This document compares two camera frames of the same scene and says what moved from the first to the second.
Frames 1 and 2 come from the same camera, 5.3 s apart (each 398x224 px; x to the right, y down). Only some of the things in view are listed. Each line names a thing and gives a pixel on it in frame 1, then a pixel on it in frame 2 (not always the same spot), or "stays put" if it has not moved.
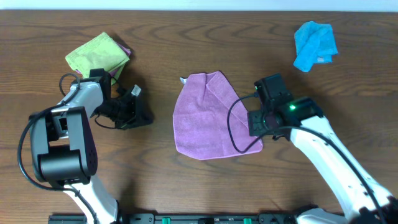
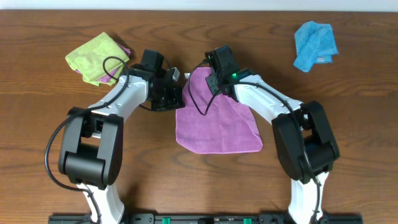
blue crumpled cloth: (315, 43) stays put
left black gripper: (133, 109) to (169, 97)
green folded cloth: (102, 51) stays put
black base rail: (187, 218) stays put
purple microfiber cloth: (211, 119) stays put
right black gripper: (254, 118) to (210, 79)
